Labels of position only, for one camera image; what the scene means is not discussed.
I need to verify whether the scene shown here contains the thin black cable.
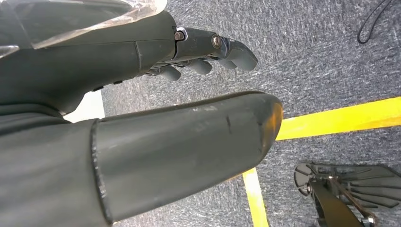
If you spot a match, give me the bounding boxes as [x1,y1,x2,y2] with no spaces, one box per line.
[357,0,394,44]

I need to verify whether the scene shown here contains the white panel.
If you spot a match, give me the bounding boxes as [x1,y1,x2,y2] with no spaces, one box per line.
[63,91,105,123]

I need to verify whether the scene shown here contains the yellow floor tape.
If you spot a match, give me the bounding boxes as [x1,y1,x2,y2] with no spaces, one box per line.
[275,96,401,141]
[243,168,270,227]

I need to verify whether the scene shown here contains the clear plastic hand wrap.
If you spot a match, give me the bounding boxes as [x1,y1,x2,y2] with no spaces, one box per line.
[0,0,168,59]

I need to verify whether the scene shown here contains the black ribbed base plate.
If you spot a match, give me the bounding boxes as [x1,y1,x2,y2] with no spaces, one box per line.
[294,162,401,210]

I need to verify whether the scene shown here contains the black metal strut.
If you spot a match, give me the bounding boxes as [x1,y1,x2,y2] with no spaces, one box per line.
[308,177,380,227]

